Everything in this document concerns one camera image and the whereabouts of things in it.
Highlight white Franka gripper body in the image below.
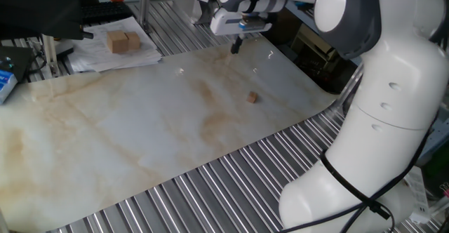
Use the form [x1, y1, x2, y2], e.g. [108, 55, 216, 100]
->
[209, 7, 273, 36]

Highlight medium wooden block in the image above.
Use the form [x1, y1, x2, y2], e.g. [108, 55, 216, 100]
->
[125, 31, 142, 51]

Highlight large wooden block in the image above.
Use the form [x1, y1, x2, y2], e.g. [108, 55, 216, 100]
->
[106, 29, 130, 55]

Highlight black electronics rack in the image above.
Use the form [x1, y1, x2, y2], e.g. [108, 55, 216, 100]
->
[290, 24, 364, 94]

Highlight stack of white papers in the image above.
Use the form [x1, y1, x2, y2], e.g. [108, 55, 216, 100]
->
[66, 16, 163, 74]

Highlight black keyboard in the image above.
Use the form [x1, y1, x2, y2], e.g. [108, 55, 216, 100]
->
[81, 1, 135, 26]

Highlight marble pattern table mat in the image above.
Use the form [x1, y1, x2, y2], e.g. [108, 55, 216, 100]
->
[0, 36, 340, 233]

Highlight black monitor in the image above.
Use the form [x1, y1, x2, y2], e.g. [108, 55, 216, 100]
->
[0, 0, 95, 41]

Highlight blue slotted shelf upright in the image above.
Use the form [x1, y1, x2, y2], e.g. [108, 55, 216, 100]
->
[419, 116, 449, 164]

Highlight blue white tissue pack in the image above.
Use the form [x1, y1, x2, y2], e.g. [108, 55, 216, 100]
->
[0, 69, 18, 105]

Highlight white power strip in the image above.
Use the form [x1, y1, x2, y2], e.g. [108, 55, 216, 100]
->
[403, 166, 431, 224]

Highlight grey wrist camera blue caps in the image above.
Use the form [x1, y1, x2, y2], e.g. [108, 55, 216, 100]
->
[238, 17, 273, 31]

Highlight short aluminium profile post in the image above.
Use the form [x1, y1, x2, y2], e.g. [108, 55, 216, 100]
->
[41, 34, 60, 79]

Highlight black cable strapped along arm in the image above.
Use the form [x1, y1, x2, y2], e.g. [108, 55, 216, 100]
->
[280, 119, 438, 233]

